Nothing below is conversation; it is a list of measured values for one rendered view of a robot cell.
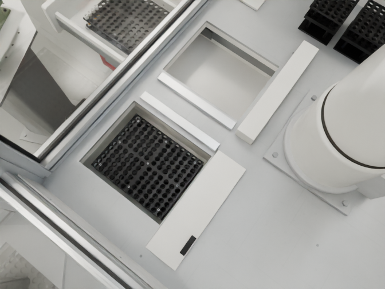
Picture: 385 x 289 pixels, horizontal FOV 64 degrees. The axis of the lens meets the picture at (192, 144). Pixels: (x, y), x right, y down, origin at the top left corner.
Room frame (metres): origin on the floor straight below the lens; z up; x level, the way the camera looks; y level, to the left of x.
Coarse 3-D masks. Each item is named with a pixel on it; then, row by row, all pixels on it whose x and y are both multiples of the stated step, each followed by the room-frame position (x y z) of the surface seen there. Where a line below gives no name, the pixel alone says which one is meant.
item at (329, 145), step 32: (384, 64) 0.28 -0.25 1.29; (320, 96) 0.31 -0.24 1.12; (352, 96) 0.25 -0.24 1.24; (384, 96) 0.24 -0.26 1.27; (288, 128) 0.30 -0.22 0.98; (320, 128) 0.24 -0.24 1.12; (352, 128) 0.22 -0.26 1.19; (384, 128) 0.21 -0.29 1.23; (288, 160) 0.22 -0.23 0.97; (320, 160) 0.20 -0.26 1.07; (352, 160) 0.19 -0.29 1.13; (384, 160) 0.18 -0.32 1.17; (320, 192) 0.16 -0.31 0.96; (352, 192) 0.17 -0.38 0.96; (384, 192) 0.16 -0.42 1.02
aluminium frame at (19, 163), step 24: (192, 0) 0.62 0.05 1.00; (168, 24) 0.53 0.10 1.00; (144, 72) 0.41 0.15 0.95; (120, 96) 0.33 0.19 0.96; (96, 120) 0.25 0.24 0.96; (0, 144) 0.12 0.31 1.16; (72, 144) 0.19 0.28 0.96; (0, 168) 0.09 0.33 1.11; (24, 168) 0.10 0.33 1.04; (48, 168) 0.12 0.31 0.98; (24, 192) 0.05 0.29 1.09; (48, 216) 0.02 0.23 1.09; (72, 240) -0.02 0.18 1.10; (120, 264) -0.04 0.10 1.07; (144, 288) -0.07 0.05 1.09
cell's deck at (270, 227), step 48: (288, 0) 0.72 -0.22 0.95; (240, 48) 0.55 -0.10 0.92; (288, 48) 0.55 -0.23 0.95; (288, 96) 0.40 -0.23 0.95; (96, 144) 0.20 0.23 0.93; (192, 144) 0.24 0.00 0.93; (240, 144) 0.25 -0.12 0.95; (96, 192) 0.09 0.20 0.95; (240, 192) 0.14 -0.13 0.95; (288, 192) 0.15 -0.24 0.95; (144, 240) 0.00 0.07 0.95; (240, 240) 0.03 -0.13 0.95; (288, 240) 0.04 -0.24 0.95; (336, 240) 0.06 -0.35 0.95; (384, 240) 0.07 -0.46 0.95; (192, 288) -0.08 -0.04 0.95; (240, 288) -0.07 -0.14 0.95; (288, 288) -0.06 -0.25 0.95; (336, 288) -0.04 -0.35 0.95; (384, 288) -0.03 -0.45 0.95
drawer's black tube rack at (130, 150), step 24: (144, 120) 0.30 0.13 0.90; (120, 144) 0.22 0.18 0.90; (144, 144) 0.23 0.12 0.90; (168, 144) 0.24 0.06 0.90; (120, 168) 0.17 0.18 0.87; (144, 168) 0.17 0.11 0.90; (168, 168) 0.19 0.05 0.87; (192, 168) 0.19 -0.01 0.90; (144, 192) 0.11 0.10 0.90; (168, 192) 0.12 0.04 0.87
